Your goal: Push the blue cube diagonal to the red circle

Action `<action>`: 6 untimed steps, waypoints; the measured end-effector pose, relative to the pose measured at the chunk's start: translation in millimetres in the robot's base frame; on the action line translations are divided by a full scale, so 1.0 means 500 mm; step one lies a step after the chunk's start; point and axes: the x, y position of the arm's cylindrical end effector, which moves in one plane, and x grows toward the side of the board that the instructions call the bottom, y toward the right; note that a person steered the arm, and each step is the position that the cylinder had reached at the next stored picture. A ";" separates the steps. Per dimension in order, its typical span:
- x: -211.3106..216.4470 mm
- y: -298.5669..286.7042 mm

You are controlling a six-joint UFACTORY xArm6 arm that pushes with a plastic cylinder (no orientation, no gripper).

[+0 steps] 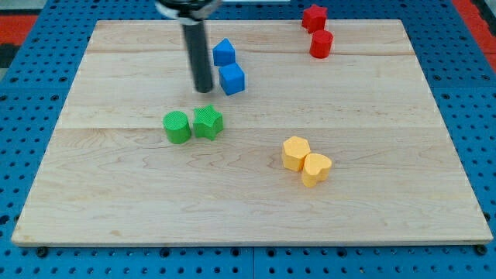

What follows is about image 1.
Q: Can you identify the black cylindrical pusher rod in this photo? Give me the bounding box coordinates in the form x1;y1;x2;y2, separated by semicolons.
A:
182;21;214;93

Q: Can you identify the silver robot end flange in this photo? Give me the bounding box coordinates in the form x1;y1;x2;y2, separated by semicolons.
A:
155;0;222;20

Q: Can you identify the blue cube block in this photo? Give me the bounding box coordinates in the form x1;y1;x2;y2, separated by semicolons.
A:
219;63;245;95

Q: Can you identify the blue triangular prism block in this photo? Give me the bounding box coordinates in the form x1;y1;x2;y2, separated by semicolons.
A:
212;38;236;67

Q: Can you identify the green star block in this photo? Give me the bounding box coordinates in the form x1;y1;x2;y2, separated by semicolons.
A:
193;105;223;140

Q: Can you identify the green cylinder block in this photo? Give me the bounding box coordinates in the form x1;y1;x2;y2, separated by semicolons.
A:
163;111;191;144

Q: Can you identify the red star block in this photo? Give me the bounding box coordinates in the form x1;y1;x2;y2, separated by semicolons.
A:
301;4;328;33

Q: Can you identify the red cylinder block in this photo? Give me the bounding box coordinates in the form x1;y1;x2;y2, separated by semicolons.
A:
309;29;334;59

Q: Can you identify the wooden board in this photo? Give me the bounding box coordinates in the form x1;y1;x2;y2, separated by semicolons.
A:
12;19;493;247

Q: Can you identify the yellow hexagon block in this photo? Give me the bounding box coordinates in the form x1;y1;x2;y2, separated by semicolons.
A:
281;136;311;171

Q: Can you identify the yellow heart block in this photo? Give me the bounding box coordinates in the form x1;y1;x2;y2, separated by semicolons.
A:
301;153;332;188

